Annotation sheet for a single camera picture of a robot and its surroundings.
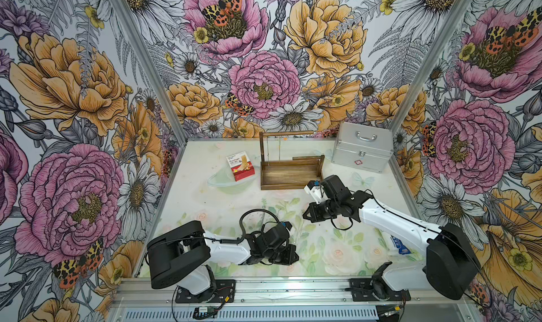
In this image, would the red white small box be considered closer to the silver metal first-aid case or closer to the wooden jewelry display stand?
the wooden jewelry display stand

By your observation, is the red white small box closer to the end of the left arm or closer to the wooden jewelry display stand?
the wooden jewelry display stand

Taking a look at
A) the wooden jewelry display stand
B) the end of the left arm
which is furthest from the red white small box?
the end of the left arm

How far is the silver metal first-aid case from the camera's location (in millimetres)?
1013

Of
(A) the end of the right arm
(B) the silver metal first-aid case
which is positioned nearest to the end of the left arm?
(A) the end of the right arm

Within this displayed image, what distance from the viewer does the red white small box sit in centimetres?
106

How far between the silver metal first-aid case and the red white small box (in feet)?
1.47

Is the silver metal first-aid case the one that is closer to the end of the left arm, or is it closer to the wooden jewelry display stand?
the wooden jewelry display stand

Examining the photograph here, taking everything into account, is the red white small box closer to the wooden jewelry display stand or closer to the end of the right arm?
the wooden jewelry display stand
